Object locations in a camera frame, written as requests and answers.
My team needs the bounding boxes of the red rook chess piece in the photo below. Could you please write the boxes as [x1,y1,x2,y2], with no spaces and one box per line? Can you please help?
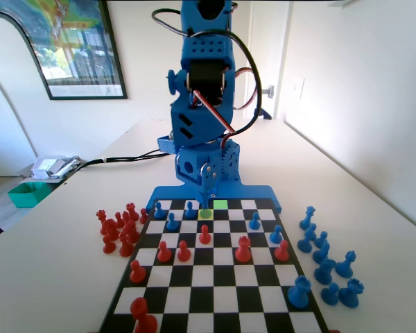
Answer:
[125,202,140,223]
[234,235,252,263]

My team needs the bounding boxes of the blue table clamp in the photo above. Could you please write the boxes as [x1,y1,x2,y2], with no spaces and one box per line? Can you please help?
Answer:
[252,105,273,121]

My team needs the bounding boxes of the black white chessboard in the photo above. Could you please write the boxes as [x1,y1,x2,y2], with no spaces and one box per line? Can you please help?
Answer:
[96,197,330,333]

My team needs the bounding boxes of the blue queen chess piece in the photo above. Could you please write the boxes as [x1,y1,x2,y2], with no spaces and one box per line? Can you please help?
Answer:
[299,205,317,232]

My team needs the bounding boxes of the blue arm base plate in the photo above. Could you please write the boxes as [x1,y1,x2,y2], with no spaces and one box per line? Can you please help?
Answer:
[147,183,284,214]

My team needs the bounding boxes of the red bishop chess piece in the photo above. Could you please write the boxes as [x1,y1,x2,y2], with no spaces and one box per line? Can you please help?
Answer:
[119,232,135,258]
[123,220,141,244]

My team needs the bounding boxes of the black table cable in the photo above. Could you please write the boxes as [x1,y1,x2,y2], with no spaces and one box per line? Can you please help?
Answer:
[64,147,162,174]
[64,152,177,174]

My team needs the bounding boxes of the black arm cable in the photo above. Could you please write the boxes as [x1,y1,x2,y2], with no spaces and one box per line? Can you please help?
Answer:
[151,8,263,136]

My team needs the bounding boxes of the black framed poster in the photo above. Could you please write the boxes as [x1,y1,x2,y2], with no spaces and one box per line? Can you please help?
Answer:
[0,0,128,101]

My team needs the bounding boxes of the green plastic bin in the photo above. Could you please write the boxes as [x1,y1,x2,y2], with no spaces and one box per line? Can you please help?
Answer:
[8,182,51,209]

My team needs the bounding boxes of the red white servo wire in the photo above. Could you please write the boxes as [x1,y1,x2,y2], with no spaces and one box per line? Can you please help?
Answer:
[192,67,261,139]

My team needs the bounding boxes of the pile of papers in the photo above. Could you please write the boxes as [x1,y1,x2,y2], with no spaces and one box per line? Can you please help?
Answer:
[20,155,83,185]

